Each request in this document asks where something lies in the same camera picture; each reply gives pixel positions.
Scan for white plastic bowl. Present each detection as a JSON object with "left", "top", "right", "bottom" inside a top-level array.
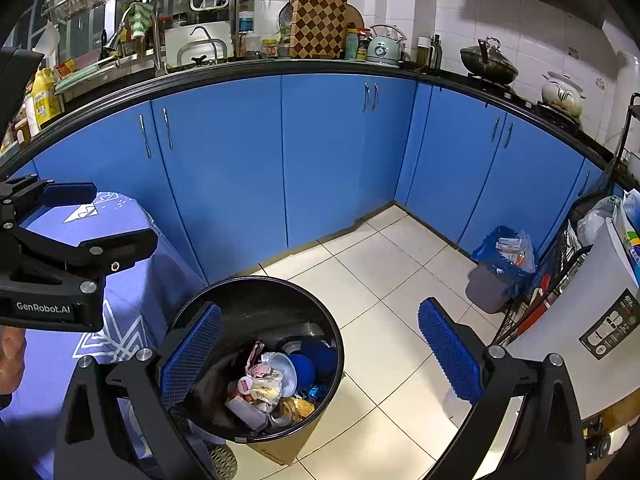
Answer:
[{"left": 270, "top": 352, "right": 297, "bottom": 398}]

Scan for pink paper wrapper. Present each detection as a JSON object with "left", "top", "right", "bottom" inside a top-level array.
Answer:
[{"left": 245, "top": 341, "right": 272, "bottom": 378}]

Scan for yellow clear snack bag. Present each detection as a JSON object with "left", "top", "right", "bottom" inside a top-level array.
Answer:
[{"left": 250, "top": 368, "right": 283, "bottom": 413}]

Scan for blue kitchen base cabinets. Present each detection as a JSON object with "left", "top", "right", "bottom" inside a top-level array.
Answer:
[{"left": 2, "top": 73, "right": 606, "bottom": 282}]

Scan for black round trash bin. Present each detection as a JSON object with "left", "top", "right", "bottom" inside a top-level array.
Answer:
[{"left": 160, "top": 275, "right": 345, "bottom": 466}]

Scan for person's left hand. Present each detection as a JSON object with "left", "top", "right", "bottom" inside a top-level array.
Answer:
[{"left": 0, "top": 326, "right": 26, "bottom": 396}]

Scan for blue patterned tablecloth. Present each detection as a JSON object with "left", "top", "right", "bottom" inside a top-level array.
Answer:
[{"left": 1, "top": 176, "right": 205, "bottom": 479}]

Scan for yellow detergent bottle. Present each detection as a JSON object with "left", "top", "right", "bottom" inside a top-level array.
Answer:
[{"left": 32, "top": 67, "right": 63, "bottom": 129}]

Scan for small bin with blue bag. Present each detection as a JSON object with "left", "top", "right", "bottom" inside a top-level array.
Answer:
[{"left": 465, "top": 226, "right": 538, "bottom": 314}]

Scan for checkered wooden cutting board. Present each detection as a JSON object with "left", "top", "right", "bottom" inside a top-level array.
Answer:
[{"left": 290, "top": 0, "right": 348, "bottom": 60}]

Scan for white ceramic pot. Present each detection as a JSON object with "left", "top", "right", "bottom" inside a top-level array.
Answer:
[{"left": 541, "top": 72, "right": 586, "bottom": 119}]

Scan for mint green kettle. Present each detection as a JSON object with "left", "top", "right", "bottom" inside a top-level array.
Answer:
[{"left": 367, "top": 24, "right": 407, "bottom": 67}]

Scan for black wok with lid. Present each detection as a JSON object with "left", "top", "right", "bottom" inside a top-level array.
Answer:
[{"left": 460, "top": 36, "right": 518, "bottom": 86}]

